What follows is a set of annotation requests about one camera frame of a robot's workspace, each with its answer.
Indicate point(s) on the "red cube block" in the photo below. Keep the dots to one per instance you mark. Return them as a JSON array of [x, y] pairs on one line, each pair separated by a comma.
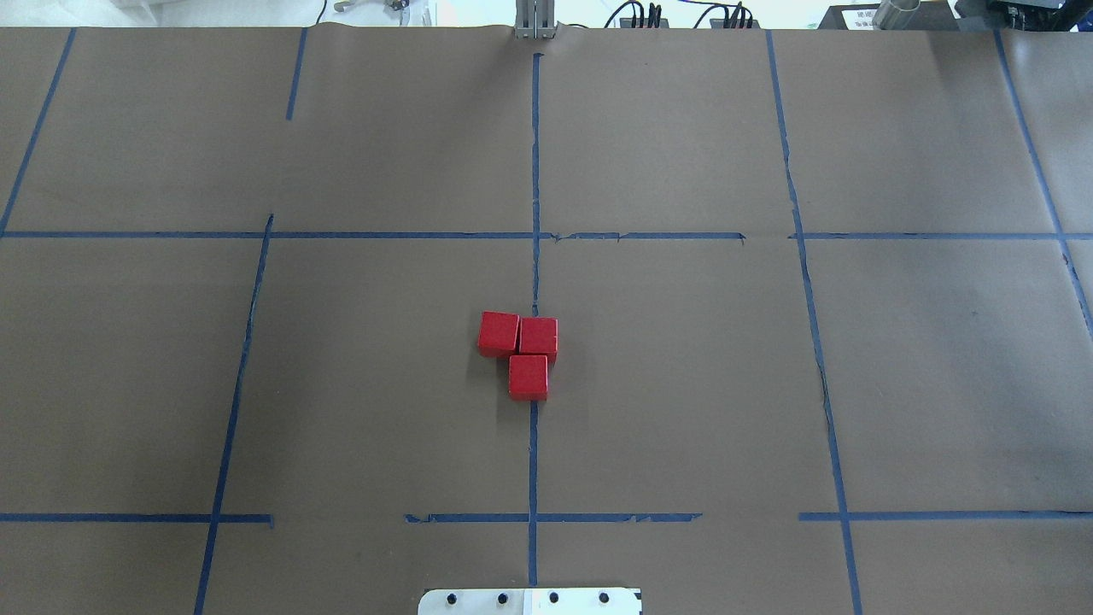
[[498, 334], [528, 377], [539, 336]]

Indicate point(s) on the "red black connector box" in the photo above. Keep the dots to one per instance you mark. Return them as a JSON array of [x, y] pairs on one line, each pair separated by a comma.
[[633, 15]]

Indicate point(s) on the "metal cup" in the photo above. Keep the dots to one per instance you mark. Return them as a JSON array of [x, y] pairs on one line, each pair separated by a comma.
[[894, 15]]

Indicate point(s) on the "aluminium frame post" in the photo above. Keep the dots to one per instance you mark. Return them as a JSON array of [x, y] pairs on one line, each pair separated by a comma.
[[535, 20]]

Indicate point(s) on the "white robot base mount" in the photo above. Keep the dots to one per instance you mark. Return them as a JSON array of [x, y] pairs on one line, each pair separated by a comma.
[[576, 600]]

